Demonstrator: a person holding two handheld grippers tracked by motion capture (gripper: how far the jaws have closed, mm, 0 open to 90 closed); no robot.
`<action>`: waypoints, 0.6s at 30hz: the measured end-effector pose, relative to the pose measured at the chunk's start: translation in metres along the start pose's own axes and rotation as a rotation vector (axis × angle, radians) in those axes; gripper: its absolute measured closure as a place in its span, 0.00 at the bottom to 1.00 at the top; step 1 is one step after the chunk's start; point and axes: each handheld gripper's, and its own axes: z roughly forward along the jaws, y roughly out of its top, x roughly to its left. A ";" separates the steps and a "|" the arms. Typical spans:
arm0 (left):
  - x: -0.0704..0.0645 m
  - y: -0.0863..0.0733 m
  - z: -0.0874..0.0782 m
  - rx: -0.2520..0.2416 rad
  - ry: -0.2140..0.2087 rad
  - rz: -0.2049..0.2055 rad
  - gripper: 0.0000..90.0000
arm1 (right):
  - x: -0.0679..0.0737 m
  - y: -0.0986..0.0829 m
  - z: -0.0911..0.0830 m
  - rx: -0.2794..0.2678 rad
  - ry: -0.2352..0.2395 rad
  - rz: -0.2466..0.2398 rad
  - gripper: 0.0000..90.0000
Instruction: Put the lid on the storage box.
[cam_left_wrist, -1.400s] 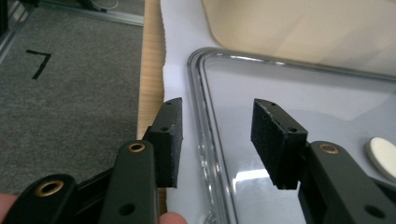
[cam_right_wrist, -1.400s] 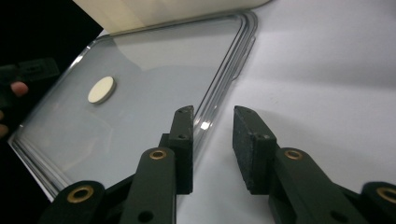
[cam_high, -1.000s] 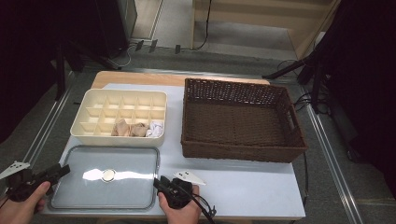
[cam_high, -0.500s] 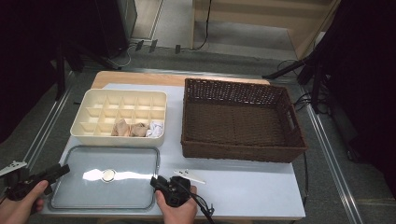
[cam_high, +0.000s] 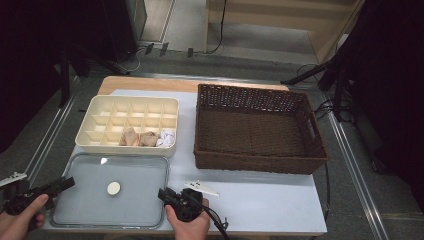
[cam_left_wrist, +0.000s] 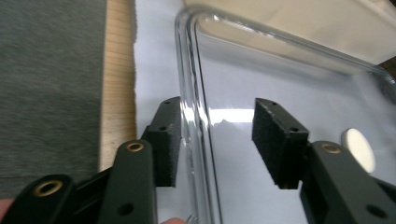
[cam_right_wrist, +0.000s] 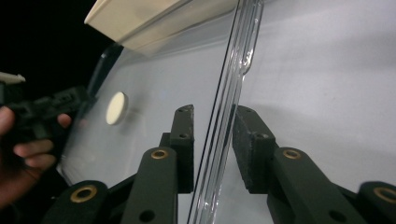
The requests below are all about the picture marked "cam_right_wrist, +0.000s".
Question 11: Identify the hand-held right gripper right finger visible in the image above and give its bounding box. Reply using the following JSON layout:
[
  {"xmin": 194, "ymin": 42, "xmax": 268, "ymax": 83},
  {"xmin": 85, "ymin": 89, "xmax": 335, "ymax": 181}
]
[{"xmin": 232, "ymin": 105, "xmax": 279, "ymax": 194}]

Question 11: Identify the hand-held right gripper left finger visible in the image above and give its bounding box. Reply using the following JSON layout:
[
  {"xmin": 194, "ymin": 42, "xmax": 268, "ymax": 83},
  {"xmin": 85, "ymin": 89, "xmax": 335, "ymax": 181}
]
[{"xmin": 159, "ymin": 104, "xmax": 195, "ymax": 194}]

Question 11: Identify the clear plastic box lid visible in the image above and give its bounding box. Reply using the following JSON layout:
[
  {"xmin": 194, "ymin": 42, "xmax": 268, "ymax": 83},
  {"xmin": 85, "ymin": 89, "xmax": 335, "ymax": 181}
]
[{"xmin": 56, "ymin": 0, "xmax": 265, "ymax": 224}]

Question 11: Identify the cream divided storage box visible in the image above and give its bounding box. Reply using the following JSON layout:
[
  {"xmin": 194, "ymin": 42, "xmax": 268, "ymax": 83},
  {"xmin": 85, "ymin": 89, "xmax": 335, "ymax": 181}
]
[{"xmin": 83, "ymin": 0, "xmax": 241, "ymax": 58}]

